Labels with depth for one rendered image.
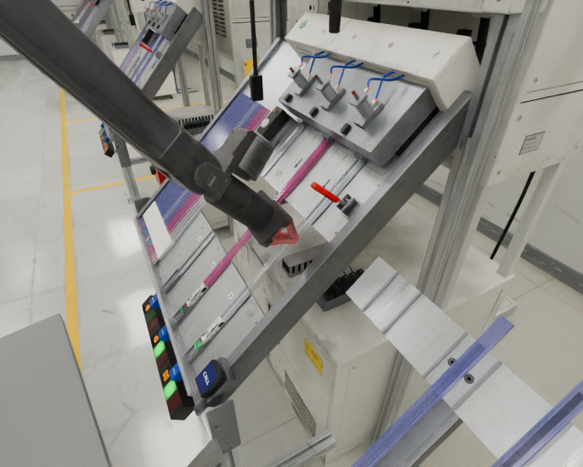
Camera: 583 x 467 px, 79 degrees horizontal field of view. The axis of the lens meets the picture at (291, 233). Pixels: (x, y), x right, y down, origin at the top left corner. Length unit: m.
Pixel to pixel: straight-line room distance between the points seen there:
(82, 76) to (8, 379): 0.81
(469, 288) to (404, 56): 0.71
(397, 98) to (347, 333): 0.57
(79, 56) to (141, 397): 1.39
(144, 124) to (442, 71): 0.43
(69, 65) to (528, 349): 1.90
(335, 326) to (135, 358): 1.06
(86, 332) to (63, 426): 1.05
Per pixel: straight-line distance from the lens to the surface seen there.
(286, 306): 0.63
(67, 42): 0.44
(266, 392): 1.56
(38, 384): 1.05
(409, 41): 0.71
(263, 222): 0.59
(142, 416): 1.62
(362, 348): 0.92
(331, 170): 0.71
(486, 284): 1.19
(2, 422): 1.03
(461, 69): 0.66
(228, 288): 0.76
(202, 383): 0.68
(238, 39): 1.97
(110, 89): 0.45
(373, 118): 0.65
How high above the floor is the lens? 1.35
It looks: 36 degrees down
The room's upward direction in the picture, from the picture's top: straight up
